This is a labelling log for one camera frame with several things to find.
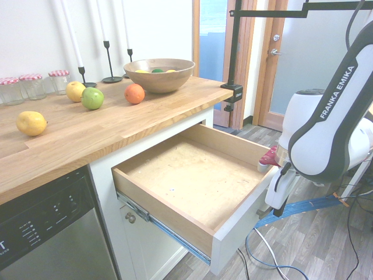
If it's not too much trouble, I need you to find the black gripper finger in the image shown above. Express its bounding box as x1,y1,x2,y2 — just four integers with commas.
273,198,288,218

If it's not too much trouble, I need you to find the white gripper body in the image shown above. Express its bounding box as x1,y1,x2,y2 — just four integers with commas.
263,164,295,211

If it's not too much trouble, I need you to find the white wooden drawer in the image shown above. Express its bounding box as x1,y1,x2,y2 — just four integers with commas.
111,124,277,277

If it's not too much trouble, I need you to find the wooden door with frosted glass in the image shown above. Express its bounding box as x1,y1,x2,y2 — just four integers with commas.
262,0,373,127

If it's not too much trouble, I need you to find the black Ulanzi clamp stand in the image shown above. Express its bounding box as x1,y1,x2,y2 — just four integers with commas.
220,0,370,113

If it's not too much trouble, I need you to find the wooden-framed sidelight window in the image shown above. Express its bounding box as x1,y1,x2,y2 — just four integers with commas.
191,0,259,131

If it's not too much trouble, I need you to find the large wooden bowl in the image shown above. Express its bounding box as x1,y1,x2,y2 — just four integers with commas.
123,58,196,94

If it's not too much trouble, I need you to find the orange fruit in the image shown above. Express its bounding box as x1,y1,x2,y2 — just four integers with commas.
124,83,146,105

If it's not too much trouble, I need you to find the black candle holder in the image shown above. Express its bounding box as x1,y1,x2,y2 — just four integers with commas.
122,48,135,79
78,66,97,88
101,40,123,84

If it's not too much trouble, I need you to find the white cabinet with butcher-block top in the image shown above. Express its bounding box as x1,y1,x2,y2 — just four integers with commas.
0,76,238,280

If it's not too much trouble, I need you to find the green apple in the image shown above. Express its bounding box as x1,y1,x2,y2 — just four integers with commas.
80,87,105,110

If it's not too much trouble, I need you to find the stainless steel dishwasher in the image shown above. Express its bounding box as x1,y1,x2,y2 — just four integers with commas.
0,164,119,280

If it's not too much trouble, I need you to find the white taper candle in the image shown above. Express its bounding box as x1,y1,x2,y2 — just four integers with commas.
96,0,109,42
121,0,131,50
59,0,84,68

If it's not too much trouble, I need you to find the yellow apple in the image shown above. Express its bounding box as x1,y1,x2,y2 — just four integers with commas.
65,80,87,103

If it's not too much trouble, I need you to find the glass jar with checkered lid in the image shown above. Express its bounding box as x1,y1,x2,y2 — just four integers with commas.
0,77,24,106
48,69,71,96
19,73,47,100

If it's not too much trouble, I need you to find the yellow pear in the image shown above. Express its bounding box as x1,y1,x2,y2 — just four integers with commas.
16,111,48,137

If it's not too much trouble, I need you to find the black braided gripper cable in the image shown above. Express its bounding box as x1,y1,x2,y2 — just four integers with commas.
275,162,292,186

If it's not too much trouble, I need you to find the blue flat cable bundle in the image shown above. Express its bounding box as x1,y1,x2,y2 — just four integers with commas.
255,194,350,231

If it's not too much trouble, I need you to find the red wrist camera mount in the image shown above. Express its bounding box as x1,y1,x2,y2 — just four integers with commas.
258,145,280,173

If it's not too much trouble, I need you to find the white floor cable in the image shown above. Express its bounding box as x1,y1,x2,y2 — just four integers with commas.
253,227,289,280

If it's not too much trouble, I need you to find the thin blue cable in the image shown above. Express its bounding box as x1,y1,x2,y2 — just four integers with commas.
245,226,324,280

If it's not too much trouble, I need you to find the black floor cable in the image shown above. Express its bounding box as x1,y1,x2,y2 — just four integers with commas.
335,166,373,280
236,247,252,280

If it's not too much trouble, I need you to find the metal drawer slide rail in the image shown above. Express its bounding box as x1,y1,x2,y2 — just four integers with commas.
116,191,212,265

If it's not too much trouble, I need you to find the grey hanging cable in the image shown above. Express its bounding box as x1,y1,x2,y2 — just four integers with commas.
345,0,365,50

